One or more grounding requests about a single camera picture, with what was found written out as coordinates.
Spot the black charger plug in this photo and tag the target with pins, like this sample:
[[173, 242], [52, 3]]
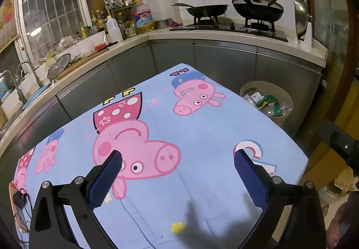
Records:
[[19, 199]]

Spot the yellow cooking oil bottle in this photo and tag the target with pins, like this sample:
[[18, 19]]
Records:
[[143, 20]]

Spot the black wok with glass lid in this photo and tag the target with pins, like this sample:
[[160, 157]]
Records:
[[258, 10]]

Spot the barred window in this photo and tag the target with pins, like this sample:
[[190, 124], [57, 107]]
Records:
[[47, 4]]

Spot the steel faucet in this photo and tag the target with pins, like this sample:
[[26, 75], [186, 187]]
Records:
[[15, 86], [30, 72]]

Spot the row of sauce bottles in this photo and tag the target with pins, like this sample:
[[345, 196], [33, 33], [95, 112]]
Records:
[[94, 24]]

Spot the fruit wall poster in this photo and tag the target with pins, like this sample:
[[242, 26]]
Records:
[[7, 21]]

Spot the clear plastic bottle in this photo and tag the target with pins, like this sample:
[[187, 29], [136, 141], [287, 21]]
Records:
[[286, 107]]

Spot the grey kitchen cabinet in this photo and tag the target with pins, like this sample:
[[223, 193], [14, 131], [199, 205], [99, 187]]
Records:
[[224, 61]]

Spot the purple cloth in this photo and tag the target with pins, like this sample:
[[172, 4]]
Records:
[[176, 24]]

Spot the black gas stove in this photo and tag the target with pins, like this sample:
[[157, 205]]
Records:
[[230, 29]]

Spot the orange power strip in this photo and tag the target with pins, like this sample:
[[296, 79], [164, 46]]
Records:
[[15, 218]]

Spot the steel wok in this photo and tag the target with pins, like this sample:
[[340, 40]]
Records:
[[301, 13]]

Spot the person's right forearm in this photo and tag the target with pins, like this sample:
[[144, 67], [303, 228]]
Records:
[[343, 223]]

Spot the white plastic jug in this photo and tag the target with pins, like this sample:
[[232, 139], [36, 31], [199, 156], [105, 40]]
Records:
[[113, 31]]

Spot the white plastic packet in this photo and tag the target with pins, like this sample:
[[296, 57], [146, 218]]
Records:
[[251, 98]]

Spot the beige trash bin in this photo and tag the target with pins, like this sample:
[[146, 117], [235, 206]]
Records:
[[280, 120]]

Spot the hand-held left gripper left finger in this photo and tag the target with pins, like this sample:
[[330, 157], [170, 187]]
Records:
[[108, 176]]

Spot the small steel bowl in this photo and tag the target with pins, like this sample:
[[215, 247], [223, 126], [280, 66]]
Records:
[[162, 24]]

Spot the large wooden cutting board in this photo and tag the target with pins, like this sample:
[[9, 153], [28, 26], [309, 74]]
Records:
[[81, 62]]

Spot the cardboard scraps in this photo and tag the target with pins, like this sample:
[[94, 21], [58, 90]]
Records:
[[346, 181]]

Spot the blue cartoon printed blanket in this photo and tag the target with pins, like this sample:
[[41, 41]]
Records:
[[210, 131]]

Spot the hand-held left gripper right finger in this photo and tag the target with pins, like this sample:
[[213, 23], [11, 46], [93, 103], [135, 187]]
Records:
[[249, 178]]

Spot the blue white container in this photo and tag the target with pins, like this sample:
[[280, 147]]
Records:
[[3, 87]]

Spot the white rectangular tray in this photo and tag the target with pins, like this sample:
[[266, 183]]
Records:
[[89, 42]]

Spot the black frying pan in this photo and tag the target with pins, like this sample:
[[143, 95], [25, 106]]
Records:
[[207, 10]]

